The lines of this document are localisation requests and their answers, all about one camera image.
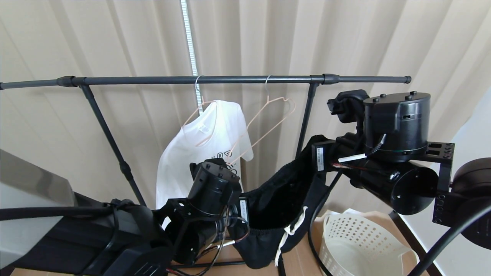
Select pink clothes hanger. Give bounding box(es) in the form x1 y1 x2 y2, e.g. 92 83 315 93
226 75 297 165
182 75 217 148

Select black garment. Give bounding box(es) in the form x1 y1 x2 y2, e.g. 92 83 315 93
232 134 340 269

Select white laundry basket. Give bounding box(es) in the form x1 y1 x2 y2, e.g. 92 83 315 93
318 209 419 276

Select beige curtain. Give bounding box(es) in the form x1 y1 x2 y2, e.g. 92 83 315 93
0 0 491 230

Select black clothes rack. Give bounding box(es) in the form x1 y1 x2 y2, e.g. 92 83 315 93
0 74 412 276

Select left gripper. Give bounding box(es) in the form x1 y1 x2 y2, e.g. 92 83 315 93
169 197 250 266

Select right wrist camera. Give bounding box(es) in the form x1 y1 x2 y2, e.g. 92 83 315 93
327 89 370 123

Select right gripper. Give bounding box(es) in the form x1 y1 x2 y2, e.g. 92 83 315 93
311 134 440 216

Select white printed t-shirt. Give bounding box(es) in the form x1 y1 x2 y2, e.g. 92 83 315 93
155 100 254 230

